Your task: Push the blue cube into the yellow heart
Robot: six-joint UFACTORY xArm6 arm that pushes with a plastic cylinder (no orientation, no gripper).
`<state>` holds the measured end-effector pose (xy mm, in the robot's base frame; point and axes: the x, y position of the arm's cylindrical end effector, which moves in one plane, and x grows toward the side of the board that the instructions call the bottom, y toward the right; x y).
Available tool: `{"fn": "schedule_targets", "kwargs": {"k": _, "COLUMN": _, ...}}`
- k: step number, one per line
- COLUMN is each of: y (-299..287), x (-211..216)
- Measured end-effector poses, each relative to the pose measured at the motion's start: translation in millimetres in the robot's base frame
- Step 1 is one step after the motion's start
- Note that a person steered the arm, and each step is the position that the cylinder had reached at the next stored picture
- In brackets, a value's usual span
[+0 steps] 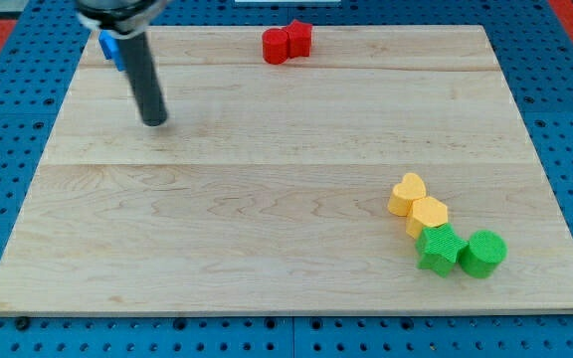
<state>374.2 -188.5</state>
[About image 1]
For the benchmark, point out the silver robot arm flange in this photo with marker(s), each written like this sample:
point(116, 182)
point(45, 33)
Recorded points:
point(123, 19)

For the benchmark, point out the yellow heart block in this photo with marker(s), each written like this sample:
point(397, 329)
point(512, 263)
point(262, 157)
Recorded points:
point(403, 194)

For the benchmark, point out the blue cube block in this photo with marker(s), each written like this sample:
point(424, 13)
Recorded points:
point(110, 49)

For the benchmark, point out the light wooden board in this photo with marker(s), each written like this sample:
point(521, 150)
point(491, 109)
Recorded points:
point(266, 191)

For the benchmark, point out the red cylinder block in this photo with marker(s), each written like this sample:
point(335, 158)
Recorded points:
point(275, 43)

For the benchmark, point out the yellow hexagon block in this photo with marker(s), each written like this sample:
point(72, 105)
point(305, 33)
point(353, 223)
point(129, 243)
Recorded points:
point(427, 212)

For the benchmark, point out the red star block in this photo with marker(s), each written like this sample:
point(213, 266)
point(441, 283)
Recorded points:
point(299, 38)

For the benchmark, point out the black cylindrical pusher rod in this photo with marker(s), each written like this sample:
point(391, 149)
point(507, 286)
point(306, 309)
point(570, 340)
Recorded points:
point(142, 76)

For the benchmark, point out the green star block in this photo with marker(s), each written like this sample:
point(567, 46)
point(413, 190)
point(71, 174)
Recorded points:
point(439, 249)

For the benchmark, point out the green cylinder block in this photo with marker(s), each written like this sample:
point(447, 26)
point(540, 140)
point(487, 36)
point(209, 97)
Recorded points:
point(485, 251)

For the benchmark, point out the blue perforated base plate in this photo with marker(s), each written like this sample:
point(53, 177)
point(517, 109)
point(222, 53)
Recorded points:
point(535, 52)

